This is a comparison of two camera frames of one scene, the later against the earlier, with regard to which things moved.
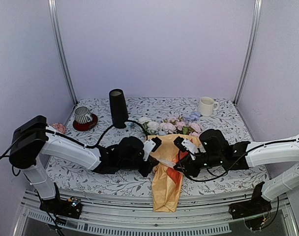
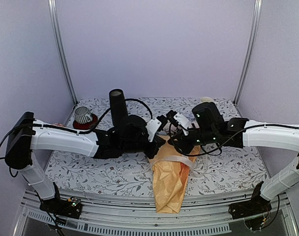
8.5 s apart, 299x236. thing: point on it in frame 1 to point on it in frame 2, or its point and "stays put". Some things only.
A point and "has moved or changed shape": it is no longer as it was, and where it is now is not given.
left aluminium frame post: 52,6 stays put
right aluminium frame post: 249,52 stays put
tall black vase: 119,110 stays put
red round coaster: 86,126 stays put
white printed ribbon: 166,162 has moved or changed shape
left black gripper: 152,162 to 159,141
